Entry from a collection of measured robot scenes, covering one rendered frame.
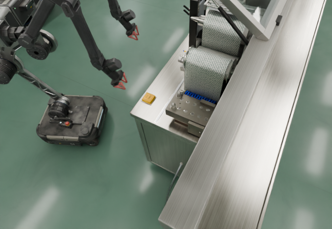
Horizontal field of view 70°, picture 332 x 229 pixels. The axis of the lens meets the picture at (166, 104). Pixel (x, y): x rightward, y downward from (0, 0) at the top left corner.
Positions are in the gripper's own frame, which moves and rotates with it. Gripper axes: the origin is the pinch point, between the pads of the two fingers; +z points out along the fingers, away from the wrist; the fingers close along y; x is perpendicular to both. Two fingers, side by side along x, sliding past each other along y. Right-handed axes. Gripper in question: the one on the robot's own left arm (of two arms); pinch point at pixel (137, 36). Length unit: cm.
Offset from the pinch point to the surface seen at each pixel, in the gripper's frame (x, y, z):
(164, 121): -16, -68, 26
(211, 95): -50, -57, 26
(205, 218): -62, -134, -10
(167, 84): -15.4, -35.6, 25.7
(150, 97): -8, -50, 18
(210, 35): -59, -30, 4
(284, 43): -95, -53, 9
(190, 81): -42, -52, 14
